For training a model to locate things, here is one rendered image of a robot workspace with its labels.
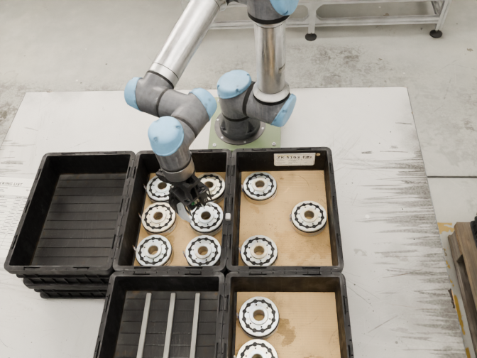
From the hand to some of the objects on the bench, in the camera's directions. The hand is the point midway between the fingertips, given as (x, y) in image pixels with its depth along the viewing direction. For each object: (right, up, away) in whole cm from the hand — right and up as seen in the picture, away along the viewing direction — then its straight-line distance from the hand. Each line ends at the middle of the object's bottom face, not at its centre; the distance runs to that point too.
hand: (192, 209), depth 123 cm
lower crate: (-33, -12, +24) cm, 42 cm away
